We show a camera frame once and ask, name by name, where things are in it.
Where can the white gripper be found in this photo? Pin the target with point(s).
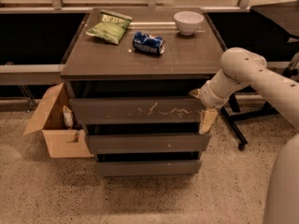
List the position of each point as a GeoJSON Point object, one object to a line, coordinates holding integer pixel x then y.
{"type": "Point", "coordinates": [207, 97]}

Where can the grey top drawer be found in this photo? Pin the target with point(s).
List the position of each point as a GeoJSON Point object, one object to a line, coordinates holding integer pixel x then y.
{"type": "Point", "coordinates": [142, 110]}

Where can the grey drawer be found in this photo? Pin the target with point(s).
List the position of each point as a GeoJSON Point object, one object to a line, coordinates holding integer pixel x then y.
{"type": "Point", "coordinates": [142, 110]}
{"type": "Point", "coordinates": [144, 168]}
{"type": "Point", "coordinates": [146, 143]}

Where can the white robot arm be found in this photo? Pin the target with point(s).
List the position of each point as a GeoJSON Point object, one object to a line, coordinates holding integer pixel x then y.
{"type": "Point", "coordinates": [241, 68]}

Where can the grey middle drawer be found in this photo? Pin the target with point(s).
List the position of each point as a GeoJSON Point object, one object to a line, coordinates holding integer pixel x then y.
{"type": "Point", "coordinates": [146, 143]}

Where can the grey drawer cabinet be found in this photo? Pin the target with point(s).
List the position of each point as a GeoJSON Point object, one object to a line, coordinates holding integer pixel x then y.
{"type": "Point", "coordinates": [96, 69]}

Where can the grey bottom drawer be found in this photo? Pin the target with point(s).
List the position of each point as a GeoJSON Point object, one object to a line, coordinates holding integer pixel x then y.
{"type": "Point", "coordinates": [144, 168]}

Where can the open cardboard box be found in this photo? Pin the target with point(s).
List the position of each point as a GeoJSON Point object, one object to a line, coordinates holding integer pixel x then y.
{"type": "Point", "coordinates": [48, 118]}

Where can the black wheeled stand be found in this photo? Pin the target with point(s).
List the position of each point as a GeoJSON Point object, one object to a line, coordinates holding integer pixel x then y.
{"type": "Point", "coordinates": [266, 110]}

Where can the white ceramic bowl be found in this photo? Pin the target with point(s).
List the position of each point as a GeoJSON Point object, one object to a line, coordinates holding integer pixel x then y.
{"type": "Point", "coordinates": [188, 22]}

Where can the crushed blue soda can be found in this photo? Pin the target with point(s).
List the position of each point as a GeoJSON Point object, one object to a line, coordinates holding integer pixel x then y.
{"type": "Point", "coordinates": [148, 43]}

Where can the green chip bag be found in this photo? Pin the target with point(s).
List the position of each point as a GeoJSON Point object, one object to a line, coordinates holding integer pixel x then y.
{"type": "Point", "coordinates": [111, 27]}

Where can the dark side table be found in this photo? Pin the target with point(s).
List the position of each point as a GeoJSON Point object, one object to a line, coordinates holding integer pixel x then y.
{"type": "Point", "coordinates": [285, 15]}

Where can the white bag in box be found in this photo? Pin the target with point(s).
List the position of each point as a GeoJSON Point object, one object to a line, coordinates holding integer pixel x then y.
{"type": "Point", "coordinates": [68, 117]}

